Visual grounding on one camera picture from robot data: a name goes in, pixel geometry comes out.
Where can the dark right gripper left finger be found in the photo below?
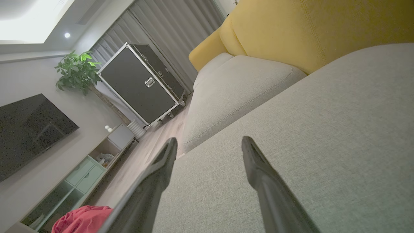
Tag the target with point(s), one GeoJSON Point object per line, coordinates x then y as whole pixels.
{"type": "Point", "coordinates": [148, 194]}

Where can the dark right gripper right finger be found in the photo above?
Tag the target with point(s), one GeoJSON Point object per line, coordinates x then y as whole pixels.
{"type": "Point", "coordinates": [275, 200]}

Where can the red shorts white stripe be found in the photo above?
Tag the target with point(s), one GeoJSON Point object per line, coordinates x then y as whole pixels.
{"type": "Point", "coordinates": [84, 220]}

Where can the pale stuffed toy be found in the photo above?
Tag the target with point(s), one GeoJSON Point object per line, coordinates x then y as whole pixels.
{"type": "Point", "coordinates": [105, 159]}

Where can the white ribbed plant pot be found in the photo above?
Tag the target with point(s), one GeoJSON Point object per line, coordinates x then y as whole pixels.
{"type": "Point", "coordinates": [136, 129]}

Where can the small white figurine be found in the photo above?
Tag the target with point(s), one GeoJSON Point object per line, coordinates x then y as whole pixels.
{"type": "Point", "coordinates": [108, 128]}

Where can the large grey sofa seat cushion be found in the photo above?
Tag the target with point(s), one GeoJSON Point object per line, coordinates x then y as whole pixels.
{"type": "Point", "coordinates": [323, 129]}

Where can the black wheeled flight case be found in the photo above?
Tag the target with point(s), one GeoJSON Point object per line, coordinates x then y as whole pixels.
{"type": "Point", "coordinates": [136, 84]}

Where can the black flat television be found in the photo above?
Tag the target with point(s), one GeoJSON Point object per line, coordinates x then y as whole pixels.
{"type": "Point", "coordinates": [29, 129]}

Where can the green potted plant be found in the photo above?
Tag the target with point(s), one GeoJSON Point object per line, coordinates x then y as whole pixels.
{"type": "Point", "coordinates": [77, 69]}

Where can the grey curtain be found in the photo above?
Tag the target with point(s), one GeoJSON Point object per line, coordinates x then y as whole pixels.
{"type": "Point", "coordinates": [181, 29]}

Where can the round ceiling spotlight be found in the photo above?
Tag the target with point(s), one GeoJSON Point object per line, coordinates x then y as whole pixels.
{"type": "Point", "coordinates": [67, 35]}

